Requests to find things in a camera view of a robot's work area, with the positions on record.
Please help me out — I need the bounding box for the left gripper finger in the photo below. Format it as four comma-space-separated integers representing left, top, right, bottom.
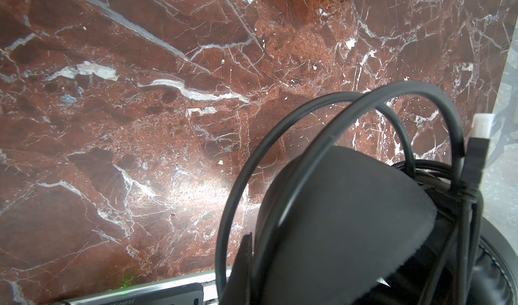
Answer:
220, 233, 253, 305

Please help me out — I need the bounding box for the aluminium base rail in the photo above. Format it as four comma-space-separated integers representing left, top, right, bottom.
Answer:
54, 270, 218, 304

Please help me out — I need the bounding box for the headphones black cable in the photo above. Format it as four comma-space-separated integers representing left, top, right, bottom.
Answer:
214, 80, 496, 305

